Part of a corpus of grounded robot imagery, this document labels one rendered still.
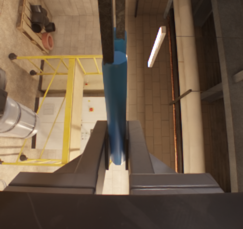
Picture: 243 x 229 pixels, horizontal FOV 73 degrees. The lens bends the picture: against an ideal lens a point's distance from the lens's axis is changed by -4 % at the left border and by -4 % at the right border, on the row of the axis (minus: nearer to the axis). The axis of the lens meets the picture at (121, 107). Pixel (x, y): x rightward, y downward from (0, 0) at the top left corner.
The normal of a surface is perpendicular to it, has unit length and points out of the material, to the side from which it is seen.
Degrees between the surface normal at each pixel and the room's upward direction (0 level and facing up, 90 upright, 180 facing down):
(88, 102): 90
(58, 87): 90
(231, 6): 90
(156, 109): 90
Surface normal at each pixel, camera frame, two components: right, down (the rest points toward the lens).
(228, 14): 0.00, -0.17
